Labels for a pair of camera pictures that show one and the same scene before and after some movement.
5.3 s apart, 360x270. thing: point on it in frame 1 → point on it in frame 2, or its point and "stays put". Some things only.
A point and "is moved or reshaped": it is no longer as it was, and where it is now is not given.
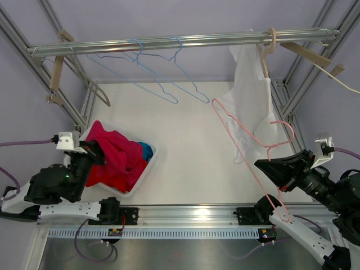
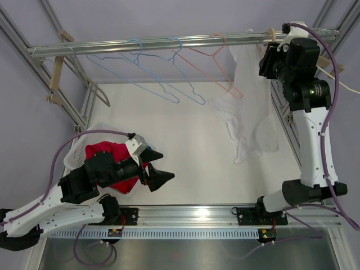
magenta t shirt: (121, 154) is moved or reshaped
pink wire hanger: (287, 219) → (213, 55)
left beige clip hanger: (54, 97) stays put
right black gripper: (283, 169) → (271, 54)
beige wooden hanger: (267, 50) stays put
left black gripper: (95, 153) → (157, 178)
